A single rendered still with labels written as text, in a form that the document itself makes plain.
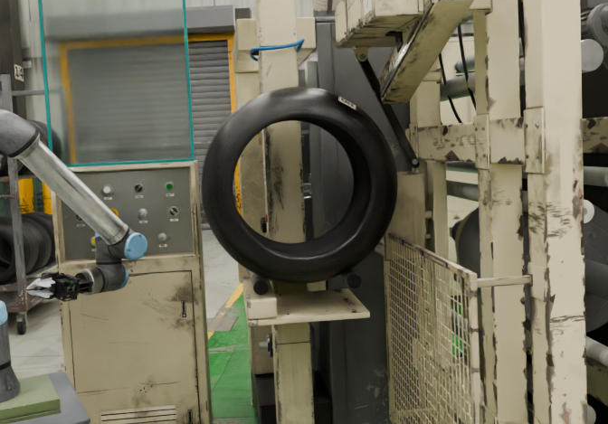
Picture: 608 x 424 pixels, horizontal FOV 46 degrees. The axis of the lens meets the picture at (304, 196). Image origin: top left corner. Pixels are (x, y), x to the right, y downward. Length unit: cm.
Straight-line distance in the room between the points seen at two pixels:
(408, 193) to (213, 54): 926
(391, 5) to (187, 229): 136
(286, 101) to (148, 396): 141
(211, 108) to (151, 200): 867
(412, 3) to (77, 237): 164
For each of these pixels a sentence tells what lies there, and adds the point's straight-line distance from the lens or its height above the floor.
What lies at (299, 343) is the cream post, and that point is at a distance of 256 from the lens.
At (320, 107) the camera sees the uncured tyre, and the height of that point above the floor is 142.
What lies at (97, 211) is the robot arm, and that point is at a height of 113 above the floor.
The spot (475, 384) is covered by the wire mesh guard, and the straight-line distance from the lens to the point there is 177.
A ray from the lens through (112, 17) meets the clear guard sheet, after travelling 290.
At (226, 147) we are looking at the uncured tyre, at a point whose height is 132.
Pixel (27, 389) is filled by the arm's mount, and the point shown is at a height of 64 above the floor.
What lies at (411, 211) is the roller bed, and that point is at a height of 107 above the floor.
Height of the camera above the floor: 132
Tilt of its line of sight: 4 degrees down
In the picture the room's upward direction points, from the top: 3 degrees counter-clockwise
